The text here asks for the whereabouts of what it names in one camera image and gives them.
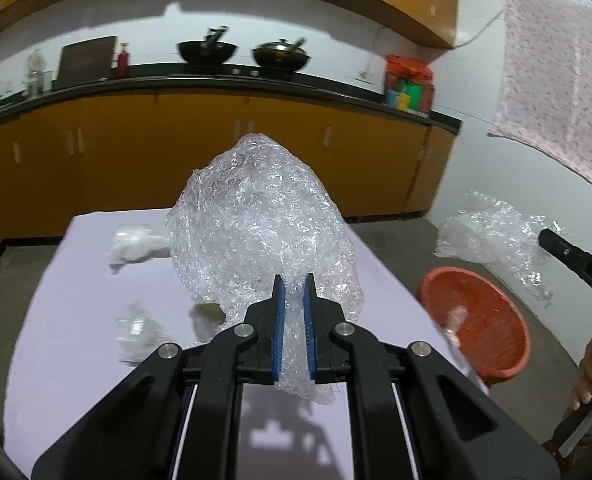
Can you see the red bottle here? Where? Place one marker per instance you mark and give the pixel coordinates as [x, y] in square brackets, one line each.
[122, 62]

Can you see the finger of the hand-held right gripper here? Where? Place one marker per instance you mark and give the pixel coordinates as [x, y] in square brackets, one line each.
[560, 247]

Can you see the wall socket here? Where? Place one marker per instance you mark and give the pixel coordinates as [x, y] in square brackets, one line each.
[364, 76]

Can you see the black gas stove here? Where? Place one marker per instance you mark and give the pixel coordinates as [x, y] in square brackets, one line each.
[241, 71]

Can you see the glass jar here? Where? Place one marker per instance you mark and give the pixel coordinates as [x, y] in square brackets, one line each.
[35, 77]

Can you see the large bubble wrap sheet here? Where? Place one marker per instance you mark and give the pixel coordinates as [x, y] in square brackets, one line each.
[256, 210]

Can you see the black wok with lid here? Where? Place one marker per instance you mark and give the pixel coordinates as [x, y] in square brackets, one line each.
[281, 57]

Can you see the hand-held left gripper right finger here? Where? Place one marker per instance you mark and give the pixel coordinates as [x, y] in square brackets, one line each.
[310, 330]

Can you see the floral curtain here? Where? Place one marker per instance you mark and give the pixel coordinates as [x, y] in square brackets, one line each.
[560, 85]

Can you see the dark cutting board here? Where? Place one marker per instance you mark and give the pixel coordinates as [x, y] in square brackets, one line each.
[86, 60]

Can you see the clear plastic bag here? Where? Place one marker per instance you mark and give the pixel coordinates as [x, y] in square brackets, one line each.
[138, 332]

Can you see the green plastic bag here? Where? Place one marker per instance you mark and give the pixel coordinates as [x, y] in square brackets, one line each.
[207, 317]

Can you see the black kitchen countertop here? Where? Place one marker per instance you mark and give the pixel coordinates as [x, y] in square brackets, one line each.
[326, 87]

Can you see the person's right hand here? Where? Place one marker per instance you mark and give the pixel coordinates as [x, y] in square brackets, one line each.
[586, 365]

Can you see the small bubble wrap sheet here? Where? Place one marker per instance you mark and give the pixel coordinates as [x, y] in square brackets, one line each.
[485, 240]

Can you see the white tablecloth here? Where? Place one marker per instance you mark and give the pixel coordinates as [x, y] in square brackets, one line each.
[76, 285]

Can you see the orange plastic basket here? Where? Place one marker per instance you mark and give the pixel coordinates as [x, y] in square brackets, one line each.
[495, 330]

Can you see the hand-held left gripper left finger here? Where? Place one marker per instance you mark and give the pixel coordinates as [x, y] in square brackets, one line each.
[277, 330]

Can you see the wooden base cabinets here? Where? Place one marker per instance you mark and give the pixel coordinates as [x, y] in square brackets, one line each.
[126, 160]

